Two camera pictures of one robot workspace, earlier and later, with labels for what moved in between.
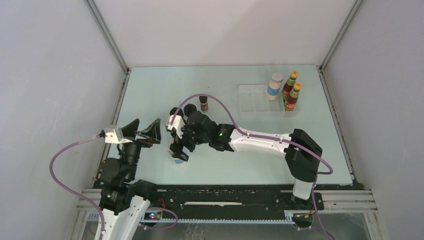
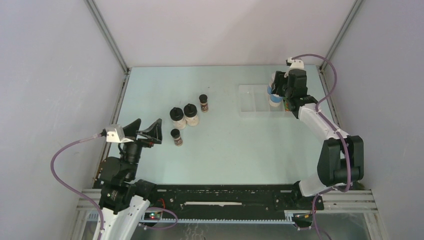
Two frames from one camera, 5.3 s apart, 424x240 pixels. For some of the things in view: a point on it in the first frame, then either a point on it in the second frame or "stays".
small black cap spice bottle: [204, 105] stays
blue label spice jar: [177, 162] to [275, 100]
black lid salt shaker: [179, 115] stays
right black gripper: [177, 147] to [279, 78]
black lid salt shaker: [189, 109] stays
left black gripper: [152, 133] stays
